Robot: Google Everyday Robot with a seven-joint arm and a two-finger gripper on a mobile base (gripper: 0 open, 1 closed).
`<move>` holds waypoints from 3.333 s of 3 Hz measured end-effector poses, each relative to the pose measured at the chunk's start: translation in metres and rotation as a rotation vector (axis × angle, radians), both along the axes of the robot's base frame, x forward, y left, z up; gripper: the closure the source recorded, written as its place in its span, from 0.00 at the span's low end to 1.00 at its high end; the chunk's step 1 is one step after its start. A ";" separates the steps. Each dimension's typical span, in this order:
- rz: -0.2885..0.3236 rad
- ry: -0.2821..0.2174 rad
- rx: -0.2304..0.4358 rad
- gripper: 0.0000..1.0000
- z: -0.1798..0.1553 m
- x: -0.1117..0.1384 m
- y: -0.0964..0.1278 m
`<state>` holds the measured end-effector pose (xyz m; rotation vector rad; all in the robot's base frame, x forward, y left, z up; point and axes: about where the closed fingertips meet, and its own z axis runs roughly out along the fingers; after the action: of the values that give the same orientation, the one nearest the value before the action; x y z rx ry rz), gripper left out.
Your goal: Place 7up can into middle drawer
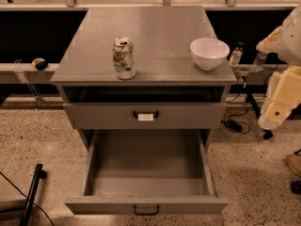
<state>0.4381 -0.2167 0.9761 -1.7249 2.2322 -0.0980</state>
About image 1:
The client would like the person's shoe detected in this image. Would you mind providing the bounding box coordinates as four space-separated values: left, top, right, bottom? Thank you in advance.
286 154 301 176

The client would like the black power adapter with cable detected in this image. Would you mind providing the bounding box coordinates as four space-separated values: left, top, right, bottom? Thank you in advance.
221 109 251 135

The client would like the small black yellow object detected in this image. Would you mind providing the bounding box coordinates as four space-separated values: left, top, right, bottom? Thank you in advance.
32 57 48 71

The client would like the white ceramic bowl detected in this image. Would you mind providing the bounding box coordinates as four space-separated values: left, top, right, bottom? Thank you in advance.
190 38 230 70

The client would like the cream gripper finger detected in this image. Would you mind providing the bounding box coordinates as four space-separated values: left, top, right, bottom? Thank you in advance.
256 26 280 54
258 66 301 130

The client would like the green white 7up can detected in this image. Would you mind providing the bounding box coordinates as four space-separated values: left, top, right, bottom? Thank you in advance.
112 37 135 80

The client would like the black floor object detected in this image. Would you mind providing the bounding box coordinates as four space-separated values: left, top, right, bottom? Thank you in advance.
291 181 301 195

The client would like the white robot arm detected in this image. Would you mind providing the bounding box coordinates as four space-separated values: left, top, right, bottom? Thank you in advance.
256 5 301 130

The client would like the black stand leg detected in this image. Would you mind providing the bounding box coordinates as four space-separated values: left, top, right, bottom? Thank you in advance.
241 75 274 140

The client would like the clear plastic bottle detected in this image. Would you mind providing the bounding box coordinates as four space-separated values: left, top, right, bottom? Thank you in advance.
229 41 244 71
251 51 268 72

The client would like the clear plastic bottle left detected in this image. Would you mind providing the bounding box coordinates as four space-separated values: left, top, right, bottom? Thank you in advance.
229 41 244 71

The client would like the grey middle drawer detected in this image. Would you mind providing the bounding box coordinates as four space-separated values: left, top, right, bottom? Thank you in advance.
64 103 226 129

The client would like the grey drawer cabinet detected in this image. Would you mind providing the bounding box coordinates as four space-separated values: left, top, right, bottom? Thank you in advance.
52 6 235 145

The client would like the black chair frame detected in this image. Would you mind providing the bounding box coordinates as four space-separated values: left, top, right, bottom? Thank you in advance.
0 163 48 226

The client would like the grey open bottom drawer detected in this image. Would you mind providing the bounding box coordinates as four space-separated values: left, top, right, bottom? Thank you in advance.
66 130 228 216

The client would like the clear plastic bottle right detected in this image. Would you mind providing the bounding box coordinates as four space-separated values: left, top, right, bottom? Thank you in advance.
251 51 268 72

